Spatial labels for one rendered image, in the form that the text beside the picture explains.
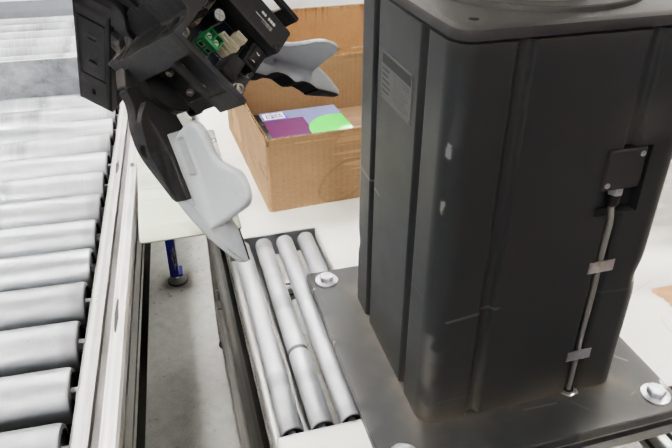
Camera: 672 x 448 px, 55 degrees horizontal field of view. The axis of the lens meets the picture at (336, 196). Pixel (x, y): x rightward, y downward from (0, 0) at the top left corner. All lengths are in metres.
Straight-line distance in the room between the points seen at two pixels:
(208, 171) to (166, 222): 0.43
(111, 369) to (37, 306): 0.14
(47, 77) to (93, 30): 0.89
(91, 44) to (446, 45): 0.21
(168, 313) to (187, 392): 0.31
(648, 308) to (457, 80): 0.41
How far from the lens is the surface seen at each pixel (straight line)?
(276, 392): 0.58
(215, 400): 1.61
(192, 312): 1.85
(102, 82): 0.45
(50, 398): 0.63
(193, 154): 0.39
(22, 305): 0.74
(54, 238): 0.84
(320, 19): 1.37
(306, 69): 0.46
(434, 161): 0.41
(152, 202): 0.86
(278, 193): 0.80
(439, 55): 0.39
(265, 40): 0.37
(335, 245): 0.75
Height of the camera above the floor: 1.17
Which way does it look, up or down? 30 degrees down
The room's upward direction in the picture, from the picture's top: straight up
